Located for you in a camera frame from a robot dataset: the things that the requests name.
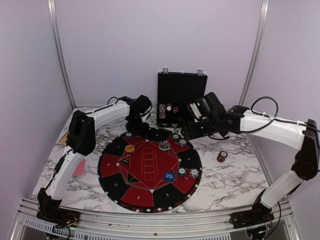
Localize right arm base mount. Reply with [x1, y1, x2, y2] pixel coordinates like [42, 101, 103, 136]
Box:
[229, 201, 275, 229]

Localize black orange 100 chip stack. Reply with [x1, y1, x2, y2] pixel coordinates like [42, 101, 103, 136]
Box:
[216, 151, 228, 163]

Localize aluminium frame post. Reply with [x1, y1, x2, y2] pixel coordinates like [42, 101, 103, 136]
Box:
[238, 0, 270, 105]
[47, 0, 76, 109]

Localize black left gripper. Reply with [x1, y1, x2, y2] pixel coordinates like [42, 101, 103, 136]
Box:
[125, 115, 149, 138]

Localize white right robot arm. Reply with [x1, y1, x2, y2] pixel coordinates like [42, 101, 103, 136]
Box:
[187, 102, 320, 224]

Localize red playing card deck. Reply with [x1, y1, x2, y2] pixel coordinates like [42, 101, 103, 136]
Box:
[73, 159, 86, 176]

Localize cream blue chips in case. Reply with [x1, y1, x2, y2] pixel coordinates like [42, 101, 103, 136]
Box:
[158, 103, 173, 120]

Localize woven bamboo tray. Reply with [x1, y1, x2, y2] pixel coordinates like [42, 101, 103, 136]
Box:
[60, 133, 68, 147]

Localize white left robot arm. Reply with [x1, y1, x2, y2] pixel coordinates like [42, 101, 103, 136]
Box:
[37, 95, 153, 223]

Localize blue small blind button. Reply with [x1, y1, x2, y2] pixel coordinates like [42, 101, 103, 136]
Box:
[163, 172, 176, 182]

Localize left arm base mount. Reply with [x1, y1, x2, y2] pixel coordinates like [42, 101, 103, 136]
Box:
[36, 195, 80, 227]

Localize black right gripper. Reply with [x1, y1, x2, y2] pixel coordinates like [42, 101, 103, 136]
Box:
[181, 117, 220, 141]

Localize right aluminium frame post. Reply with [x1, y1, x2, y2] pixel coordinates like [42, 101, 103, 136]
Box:
[238, 0, 270, 105]

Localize aluminium front rail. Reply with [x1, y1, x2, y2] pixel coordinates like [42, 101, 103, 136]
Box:
[9, 197, 301, 240]

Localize round red black poker mat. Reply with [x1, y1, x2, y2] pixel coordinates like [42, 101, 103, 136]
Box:
[97, 128, 203, 213]

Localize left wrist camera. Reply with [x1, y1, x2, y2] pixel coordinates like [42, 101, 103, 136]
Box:
[136, 94, 153, 123]

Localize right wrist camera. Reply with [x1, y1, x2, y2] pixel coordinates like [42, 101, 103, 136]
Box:
[187, 92, 226, 121]

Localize left aluminium frame post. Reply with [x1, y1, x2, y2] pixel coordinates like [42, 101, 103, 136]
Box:
[47, 0, 76, 109]

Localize black triangular all-in marker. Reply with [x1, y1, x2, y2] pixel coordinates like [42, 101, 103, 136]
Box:
[120, 156, 131, 166]

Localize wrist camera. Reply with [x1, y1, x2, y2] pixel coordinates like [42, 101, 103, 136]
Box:
[136, 94, 153, 123]
[187, 92, 226, 121]

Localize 50 chips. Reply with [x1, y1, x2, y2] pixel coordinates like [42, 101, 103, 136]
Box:
[125, 132, 133, 139]
[171, 134, 180, 142]
[177, 167, 187, 177]

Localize black chip carrying case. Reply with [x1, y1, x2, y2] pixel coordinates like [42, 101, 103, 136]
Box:
[156, 70, 208, 128]

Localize clear acrylic dealer button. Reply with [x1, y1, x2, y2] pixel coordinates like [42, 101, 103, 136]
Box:
[158, 140, 171, 151]

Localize orange big blind button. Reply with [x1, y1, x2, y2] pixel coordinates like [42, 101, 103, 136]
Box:
[124, 144, 135, 153]

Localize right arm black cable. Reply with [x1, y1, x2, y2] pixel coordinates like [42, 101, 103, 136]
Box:
[243, 96, 320, 133]

